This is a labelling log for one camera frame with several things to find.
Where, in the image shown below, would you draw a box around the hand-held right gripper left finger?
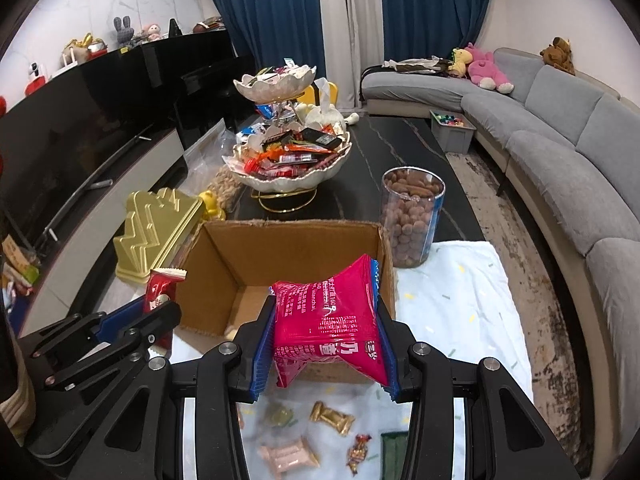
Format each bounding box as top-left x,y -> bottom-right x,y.
75,296 -> 278,480

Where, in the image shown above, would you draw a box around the black upright piano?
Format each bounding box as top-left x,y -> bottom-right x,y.
142,30 -> 261,148

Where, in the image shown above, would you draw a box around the brown cardboard box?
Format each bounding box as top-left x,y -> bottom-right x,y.
172,220 -> 398,386

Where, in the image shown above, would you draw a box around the gold wrapped candy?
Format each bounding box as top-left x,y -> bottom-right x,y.
308,401 -> 356,436

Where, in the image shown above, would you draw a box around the white and red robot toy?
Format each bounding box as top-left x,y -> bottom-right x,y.
25,62 -> 51,96

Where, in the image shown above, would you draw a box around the gold lidded candy container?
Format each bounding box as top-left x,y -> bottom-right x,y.
114,187 -> 208,286

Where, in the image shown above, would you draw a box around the clear bag of peanuts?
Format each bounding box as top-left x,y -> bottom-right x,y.
187,117 -> 251,211

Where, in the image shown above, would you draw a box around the grey television cabinet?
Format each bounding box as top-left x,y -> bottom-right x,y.
15,127 -> 188,336

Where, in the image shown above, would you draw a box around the grey storage bin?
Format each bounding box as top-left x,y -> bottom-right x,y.
430,110 -> 476,154

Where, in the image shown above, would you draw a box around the white tiered snack bowl stand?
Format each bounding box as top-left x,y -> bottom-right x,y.
222,62 -> 353,208

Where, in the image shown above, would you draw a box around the patterned cloth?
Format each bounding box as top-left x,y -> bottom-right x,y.
382,55 -> 451,76

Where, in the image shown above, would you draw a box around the gold foil balloon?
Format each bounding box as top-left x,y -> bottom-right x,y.
62,34 -> 108,63

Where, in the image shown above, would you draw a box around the yellow tissue box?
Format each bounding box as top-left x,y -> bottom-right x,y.
302,79 -> 341,109

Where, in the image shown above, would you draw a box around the pale pink snack packet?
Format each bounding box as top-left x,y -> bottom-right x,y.
258,436 -> 321,476

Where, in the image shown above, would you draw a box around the colourful paper boxes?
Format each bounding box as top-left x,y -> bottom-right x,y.
0,237 -> 41,311

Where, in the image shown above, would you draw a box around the brown plush toy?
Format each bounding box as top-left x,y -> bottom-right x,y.
540,37 -> 576,76

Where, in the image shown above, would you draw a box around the red foil wrapped candy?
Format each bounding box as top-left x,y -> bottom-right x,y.
347,432 -> 373,476

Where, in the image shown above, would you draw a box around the white sheer curtain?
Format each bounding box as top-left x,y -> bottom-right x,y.
320,0 -> 386,111

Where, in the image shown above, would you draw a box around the small red snack packet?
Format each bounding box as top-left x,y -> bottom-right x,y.
145,268 -> 188,351

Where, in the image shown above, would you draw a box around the beige ribbed cloth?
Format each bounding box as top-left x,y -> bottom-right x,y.
0,355 -> 37,446

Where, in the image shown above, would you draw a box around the pale green wrapped candy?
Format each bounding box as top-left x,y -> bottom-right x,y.
264,404 -> 293,427

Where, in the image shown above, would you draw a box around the clear jar of nuts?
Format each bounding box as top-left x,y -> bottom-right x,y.
381,166 -> 446,268

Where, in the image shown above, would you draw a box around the worn patterned rug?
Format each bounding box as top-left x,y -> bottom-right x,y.
445,150 -> 586,466

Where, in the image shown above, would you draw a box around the small yellow figurine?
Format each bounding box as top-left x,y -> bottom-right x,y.
197,191 -> 226,222

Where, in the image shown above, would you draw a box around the pink plush toy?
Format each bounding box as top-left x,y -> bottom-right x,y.
465,44 -> 515,94

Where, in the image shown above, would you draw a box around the grey sectional sofa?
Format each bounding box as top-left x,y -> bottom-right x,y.
360,47 -> 640,461

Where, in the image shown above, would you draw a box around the light blue speckled cloth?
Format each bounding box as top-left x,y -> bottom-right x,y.
100,240 -> 533,480

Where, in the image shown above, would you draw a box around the dark green snack packet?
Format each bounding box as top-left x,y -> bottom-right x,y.
381,431 -> 413,480

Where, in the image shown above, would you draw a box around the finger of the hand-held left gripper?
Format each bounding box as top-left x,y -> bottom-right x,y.
17,300 -> 153,358
42,301 -> 183,392

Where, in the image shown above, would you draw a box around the blue curtain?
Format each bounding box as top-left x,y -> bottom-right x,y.
200,0 -> 326,68
377,0 -> 496,61

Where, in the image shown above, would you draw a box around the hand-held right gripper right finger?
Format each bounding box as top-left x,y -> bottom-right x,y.
372,292 -> 581,480

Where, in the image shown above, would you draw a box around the black flat television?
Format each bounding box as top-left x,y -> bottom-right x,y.
0,47 -> 176,256

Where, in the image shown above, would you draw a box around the magenta snack packet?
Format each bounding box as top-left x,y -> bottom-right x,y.
271,254 -> 396,390

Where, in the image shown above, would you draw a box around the pile of wrapped snacks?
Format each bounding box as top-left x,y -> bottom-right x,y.
232,125 -> 348,178
245,60 -> 313,86

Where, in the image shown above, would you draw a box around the white plush toy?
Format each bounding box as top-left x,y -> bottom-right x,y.
295,105 -> 361,134

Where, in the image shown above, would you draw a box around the yellow and green plush toy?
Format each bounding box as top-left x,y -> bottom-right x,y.
447,48 -> 473,79

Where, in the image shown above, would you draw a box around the grey bunny plush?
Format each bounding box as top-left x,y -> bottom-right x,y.
112,16 -> 136,49

